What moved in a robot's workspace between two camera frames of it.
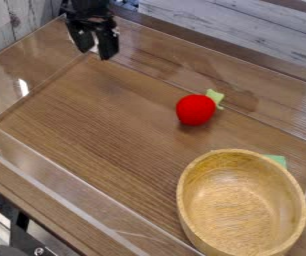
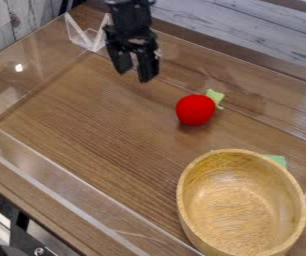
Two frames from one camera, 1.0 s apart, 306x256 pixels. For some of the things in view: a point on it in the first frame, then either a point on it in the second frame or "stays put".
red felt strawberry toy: (196, 108) stays put
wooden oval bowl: (241, 204) stays put
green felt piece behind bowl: (279, 158) stays put
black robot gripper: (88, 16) → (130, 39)
